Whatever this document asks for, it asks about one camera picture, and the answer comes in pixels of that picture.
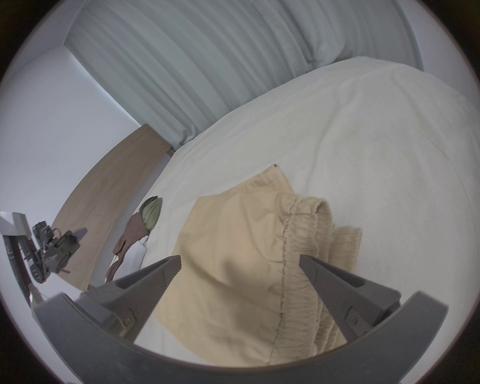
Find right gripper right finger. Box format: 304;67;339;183
299;254;403;344

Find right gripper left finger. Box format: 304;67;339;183
75;255;182;343

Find beige shorts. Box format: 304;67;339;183
155;164;364;368

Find bed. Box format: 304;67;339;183
50;56;480;366

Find white garment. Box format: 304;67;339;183
112;240;149;281

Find brown garment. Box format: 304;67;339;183
105;213;151;284

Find olive green garment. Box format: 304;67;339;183
140;196;164;233

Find pale green curtain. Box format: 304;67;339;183
64;0;424;149

